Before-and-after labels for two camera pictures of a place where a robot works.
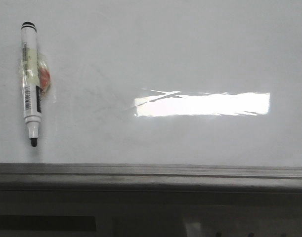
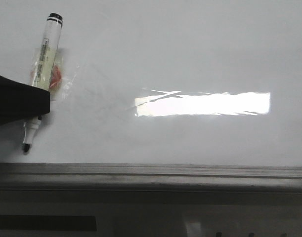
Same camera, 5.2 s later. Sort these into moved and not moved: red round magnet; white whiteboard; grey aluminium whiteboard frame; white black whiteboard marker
Moved: white black whiteboard marker; red round magnet
Not moved: white whiteboard; grey aluminium whiteboard frame
